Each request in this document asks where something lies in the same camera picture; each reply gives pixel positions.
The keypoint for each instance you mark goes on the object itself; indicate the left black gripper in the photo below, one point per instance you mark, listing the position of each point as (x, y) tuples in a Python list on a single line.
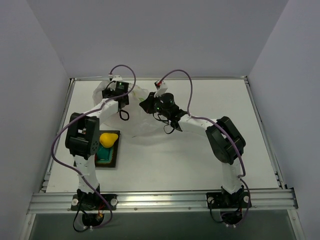
[(108, 93)]

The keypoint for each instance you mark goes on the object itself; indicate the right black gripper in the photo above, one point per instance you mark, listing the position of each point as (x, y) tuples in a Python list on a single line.
[(147, 105)]

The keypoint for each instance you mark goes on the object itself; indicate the translucent white plastic bag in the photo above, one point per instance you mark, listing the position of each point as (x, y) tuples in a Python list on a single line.
[(140, 117)]

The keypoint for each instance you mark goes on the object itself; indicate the yellow fake pear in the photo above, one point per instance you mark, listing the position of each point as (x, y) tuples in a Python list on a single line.
[(107, 140)]

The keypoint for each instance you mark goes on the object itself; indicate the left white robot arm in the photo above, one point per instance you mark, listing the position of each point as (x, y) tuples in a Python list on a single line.
[(82, 123)]

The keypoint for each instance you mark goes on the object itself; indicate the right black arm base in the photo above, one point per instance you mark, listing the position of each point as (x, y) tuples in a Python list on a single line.
[(228, 209)]

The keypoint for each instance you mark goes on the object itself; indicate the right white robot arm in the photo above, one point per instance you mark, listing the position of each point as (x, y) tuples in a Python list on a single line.
[(224, 138)]

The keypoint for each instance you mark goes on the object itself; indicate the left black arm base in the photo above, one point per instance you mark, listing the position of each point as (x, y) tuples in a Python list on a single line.
[(91, 211)]

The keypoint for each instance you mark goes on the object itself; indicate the square teal ceramic plate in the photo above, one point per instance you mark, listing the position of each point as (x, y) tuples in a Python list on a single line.
[(107, 155)]

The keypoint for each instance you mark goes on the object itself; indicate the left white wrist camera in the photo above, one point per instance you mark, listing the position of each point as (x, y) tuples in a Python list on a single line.
[(112, 77)]

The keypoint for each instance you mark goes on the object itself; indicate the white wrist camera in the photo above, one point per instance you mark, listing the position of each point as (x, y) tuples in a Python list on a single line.
[(112, 77), (161, 88)]

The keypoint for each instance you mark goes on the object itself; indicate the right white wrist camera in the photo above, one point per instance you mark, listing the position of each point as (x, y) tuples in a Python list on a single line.
[(161, 88)]

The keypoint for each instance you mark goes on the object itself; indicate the aluminium front rail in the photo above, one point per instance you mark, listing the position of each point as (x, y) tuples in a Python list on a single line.
[(161, 201)]

